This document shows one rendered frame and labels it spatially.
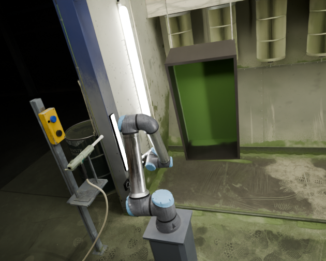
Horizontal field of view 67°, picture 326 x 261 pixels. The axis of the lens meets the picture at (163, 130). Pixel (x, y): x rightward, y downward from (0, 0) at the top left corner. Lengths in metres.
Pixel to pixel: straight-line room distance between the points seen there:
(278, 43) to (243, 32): 0.57
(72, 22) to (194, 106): 1.47
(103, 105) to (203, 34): 1.99
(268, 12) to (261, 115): 1.29
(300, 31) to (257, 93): 0.90
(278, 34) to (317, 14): 0.42
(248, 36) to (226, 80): 1.19
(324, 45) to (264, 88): 0.84
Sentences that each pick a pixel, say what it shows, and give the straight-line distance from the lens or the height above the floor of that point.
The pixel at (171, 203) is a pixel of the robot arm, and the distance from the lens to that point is 1.78.
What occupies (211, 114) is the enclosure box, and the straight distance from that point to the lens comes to 2.88.
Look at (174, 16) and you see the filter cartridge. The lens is 3.41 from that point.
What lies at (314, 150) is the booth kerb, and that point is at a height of 0.12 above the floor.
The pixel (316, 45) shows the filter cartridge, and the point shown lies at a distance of 3.43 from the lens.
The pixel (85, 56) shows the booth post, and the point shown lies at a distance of 2.23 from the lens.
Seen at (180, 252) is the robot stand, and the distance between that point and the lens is 1.97.
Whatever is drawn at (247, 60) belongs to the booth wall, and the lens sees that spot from 3.77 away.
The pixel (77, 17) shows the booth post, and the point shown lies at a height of 2.11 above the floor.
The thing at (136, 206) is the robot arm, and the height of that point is 0.87.
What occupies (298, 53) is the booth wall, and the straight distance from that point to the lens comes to 3.80.
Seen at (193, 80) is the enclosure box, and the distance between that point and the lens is 2.65.
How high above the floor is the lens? 2.08
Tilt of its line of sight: 26 degrees down
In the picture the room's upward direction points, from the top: 11 degrees counter-clockwise
